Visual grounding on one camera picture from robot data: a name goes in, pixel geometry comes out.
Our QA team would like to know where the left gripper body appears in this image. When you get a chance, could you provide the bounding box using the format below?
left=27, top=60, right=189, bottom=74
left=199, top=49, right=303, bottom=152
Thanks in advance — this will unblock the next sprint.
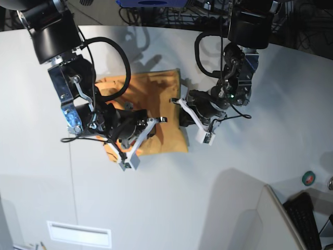
left=191, top=96, right=229, bottom=122

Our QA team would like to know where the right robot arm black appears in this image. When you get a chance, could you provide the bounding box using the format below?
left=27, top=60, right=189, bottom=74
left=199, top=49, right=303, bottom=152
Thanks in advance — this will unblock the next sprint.
left=1, top=1, right=155, bottom=144

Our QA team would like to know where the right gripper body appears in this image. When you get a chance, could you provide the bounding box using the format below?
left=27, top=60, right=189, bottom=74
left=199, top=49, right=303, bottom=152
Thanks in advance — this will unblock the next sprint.
left=104, top=109, right=146, bottom=145

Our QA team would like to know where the orange t-shirt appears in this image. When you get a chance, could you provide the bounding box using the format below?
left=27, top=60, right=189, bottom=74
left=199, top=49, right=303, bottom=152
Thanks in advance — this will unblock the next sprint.
left=107, top=69, right=188, bottom=156

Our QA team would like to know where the black keyboard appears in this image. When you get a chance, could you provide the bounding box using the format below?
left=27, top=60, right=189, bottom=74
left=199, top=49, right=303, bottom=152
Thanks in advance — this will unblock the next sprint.
left=283, top=192, right=322, bottom=250

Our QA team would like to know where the blue box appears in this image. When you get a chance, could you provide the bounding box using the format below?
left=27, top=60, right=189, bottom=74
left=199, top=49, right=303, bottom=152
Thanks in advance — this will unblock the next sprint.
left=116, top=0, right=188, bottom=8

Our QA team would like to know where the green tape roll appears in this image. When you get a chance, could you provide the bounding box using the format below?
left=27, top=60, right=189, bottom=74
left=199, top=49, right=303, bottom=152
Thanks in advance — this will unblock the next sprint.
left=301, top=171, right=316, bottom=186

